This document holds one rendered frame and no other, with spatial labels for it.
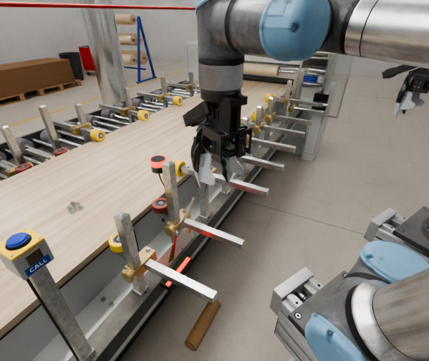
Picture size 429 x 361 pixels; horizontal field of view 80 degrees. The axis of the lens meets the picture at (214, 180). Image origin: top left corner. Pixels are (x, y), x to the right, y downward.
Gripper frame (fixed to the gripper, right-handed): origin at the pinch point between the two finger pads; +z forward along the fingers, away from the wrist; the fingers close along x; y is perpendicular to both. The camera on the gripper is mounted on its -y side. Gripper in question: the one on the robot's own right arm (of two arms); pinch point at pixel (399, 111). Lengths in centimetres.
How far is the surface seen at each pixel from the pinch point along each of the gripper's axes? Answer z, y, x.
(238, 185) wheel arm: 36, -36, -46
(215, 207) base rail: 62, -54, -46
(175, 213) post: 39, -37, -78
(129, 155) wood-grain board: 42, -105, -75
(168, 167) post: 16, -37, -79
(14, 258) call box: 10, -11, -124
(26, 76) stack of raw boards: 87, -684, -118
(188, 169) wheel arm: 36, -61, -59
